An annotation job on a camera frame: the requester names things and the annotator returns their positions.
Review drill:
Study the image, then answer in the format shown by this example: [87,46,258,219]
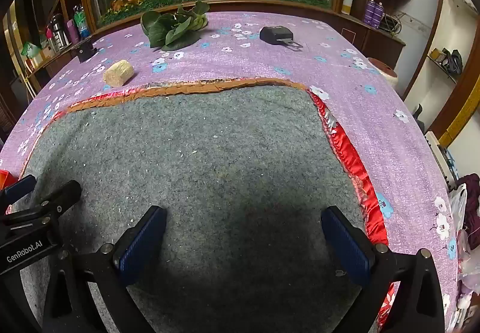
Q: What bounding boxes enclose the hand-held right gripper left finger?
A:
[40,205,167,333]

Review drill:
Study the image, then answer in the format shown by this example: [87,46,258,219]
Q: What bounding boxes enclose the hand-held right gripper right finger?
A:
[320,206,449,333]

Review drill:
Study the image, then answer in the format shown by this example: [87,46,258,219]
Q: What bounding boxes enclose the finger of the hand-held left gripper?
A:
[0,175,37,208]
[0,180,82,232]

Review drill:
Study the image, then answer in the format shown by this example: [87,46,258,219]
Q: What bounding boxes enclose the grey felt mat red trim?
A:
[19,77,391,333]

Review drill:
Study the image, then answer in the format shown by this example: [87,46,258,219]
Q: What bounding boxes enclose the green packet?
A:
[20,41,42,58]

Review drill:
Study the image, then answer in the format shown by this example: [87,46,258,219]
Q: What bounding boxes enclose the dark purple cloth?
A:
[458,173,480,208]

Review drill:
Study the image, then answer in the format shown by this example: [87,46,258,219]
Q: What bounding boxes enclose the small potato on cloth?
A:
[103,59,135,87]

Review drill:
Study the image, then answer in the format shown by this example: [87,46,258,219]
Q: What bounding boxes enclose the black cylindrical holder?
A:
[77,41,99,63]

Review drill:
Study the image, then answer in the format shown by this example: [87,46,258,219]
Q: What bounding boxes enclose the black and silver thermos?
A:
[50,14,69,51]

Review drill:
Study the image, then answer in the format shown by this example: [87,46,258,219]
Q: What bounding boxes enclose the pink bottle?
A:
[67,19,80,44]

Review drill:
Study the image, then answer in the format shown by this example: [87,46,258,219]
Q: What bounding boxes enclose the green labelled plastic bottle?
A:
[73,5,91,37]

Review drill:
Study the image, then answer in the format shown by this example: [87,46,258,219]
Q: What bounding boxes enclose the round stool with red top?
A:
[367,57,399,85]

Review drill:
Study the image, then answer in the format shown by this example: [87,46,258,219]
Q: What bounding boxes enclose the green leafy vegetable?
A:
[140,1,210,50]

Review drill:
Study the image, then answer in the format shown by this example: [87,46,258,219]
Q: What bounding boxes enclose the purple floral tablecloth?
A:
[0,11,464,333]

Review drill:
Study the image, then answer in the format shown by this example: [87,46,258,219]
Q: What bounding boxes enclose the black bag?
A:
[442,49,464,75]

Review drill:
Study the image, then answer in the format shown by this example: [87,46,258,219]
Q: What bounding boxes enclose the black car key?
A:
[259,26,302,52]

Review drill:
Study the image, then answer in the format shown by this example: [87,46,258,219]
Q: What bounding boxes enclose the tangled cables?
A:
[382,13,403,34]

